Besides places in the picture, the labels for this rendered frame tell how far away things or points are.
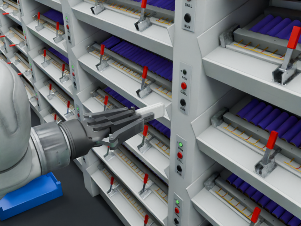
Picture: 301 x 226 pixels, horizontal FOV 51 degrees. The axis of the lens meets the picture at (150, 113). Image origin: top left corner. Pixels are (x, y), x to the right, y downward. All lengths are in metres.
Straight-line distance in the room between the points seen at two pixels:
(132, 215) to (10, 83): 1.04
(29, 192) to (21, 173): 1.24
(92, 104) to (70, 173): 0.62
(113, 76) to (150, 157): 0.30
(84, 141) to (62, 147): 0.04
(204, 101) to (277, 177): 0.23
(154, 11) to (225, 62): 0.32
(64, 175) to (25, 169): 1.30
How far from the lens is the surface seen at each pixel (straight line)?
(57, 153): 0.59
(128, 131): 0.63
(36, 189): 1.81
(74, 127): 0.61
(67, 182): 1.81
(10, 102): 0.41
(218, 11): 0.69
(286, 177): 0.67
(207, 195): 0.89
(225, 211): 0.85
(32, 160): 0.57
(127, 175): 1.25
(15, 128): 0.44
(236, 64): 0.64
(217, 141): 0.75
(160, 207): 1.12
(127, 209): 1.40
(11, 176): 0.55
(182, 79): 0.74
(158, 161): 1.00
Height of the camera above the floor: 1.14
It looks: 28 degrees down
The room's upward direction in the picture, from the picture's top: straight up
